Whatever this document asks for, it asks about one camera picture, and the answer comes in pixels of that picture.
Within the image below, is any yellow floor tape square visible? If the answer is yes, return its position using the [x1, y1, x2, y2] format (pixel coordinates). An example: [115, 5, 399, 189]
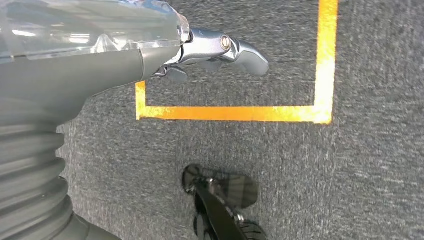
[135, 0, 339, 125]

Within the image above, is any black robot foot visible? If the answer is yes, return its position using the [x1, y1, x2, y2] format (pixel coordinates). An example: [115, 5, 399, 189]
[181, 163, 269, 240]

